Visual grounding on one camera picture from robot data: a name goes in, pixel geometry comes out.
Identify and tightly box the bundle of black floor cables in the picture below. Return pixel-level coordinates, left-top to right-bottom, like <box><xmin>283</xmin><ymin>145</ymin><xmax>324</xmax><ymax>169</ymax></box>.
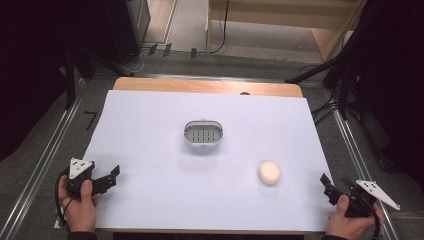
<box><xmin>310</xmin><ymin>65</ymin><xmax>342</xmax><ymax>126</ymax></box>

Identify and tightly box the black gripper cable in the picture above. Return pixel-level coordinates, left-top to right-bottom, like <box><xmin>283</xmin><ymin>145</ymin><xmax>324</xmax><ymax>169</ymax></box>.
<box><xmin>54</xmin><ymin>169</ymin><xmax>78</xmax><ymax>232</ymax></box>
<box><xmin>354</xmin><ymin>193</ymin><xmax>383</xmax><ymax>240</ymax></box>

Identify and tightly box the person's right hand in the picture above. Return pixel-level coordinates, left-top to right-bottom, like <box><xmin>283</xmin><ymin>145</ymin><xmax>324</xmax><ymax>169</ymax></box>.
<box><xmin>325</xmin><ymin>194</ymin><xmax>385</xmax><ymax>240</ymax></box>

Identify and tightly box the white paper sheet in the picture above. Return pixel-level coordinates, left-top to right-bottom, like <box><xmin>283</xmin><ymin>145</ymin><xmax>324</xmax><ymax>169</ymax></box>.
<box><xmin>53</xmin><ymin>89</ymin><xmax>337</xmax><ymax>233</ymax></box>

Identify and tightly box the person's left hand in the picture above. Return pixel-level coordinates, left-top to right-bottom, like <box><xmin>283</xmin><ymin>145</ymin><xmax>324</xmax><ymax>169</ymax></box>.
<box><xmin>57</xmin><ymin>179</ymin><xmax>100</xmax><ymax>233</ymax></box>

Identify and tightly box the white floor cable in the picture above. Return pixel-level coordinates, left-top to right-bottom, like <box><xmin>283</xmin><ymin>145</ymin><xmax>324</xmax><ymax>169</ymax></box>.
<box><xmin>121</xmin><ymin>48</ymin><xmax>150</xmax><ymax>75</ymax></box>

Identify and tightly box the dark curtain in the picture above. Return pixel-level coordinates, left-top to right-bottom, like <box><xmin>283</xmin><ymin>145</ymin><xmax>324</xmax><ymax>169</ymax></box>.
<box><xmin>343</xmin><ymin>0</ymin><xmax>424</xmax><ymax>184</ymax></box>
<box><xmin>0</xmin><ymin>0</ymin><xmax>118</xmax><ymax>163</ymax></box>

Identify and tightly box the dark cabinet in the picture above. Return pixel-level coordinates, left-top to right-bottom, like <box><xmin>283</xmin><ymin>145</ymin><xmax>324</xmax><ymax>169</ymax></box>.
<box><xmin>105</xmin><ymin>0</ymin><xmax>152</xmax><ymax>65</ymax></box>

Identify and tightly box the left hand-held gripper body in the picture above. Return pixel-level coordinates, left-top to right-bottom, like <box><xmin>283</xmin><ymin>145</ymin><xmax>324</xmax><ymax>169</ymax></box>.
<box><xmin>65</xmin><ymin>157</ymin><xmax>96</xmax><ymax>202</ymax></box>

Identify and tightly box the black tripod stand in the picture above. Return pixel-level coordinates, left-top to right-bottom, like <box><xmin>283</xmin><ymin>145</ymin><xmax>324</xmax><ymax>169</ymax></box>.
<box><xmin>63</xmin><ymin>43</ymin><xmax>136</xmax><ymax>112</ymax></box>
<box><xmin>284</xmin><ymin>49</ymin><xmax>368</xmax><ymax>122</ymax></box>

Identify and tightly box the light wooden shelf unit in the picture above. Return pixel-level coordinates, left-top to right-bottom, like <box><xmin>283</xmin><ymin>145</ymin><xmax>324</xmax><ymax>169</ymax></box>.
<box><xmin>205</xmin><ymin>0</ymin><xmax>369</xmax><ymax>64</ymax></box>

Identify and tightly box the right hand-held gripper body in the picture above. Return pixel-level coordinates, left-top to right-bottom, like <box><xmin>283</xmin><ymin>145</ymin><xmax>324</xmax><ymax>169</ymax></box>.
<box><xmin>340</xmin><ymin>176</ymin><xmax>402</xmax><ymax>220</ymax></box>

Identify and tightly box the thin black hanging cable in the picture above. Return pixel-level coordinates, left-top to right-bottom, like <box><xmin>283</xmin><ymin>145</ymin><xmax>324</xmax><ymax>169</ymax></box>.
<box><xmin>195</xmin><ymin>0</ymin><xmax>232</xmax><ymax>56</ymax></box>

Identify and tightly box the aluminium floor rail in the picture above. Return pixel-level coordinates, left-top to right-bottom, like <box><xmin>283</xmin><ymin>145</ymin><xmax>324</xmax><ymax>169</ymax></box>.
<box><xmin>0</xmin><ymin>78</ymin><xmax>86</xmax><ymax>240</ymax></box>
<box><xmin>332</xmin><ymin>109</ymin><xmax>400</xmax><ymax>240</ymax></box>

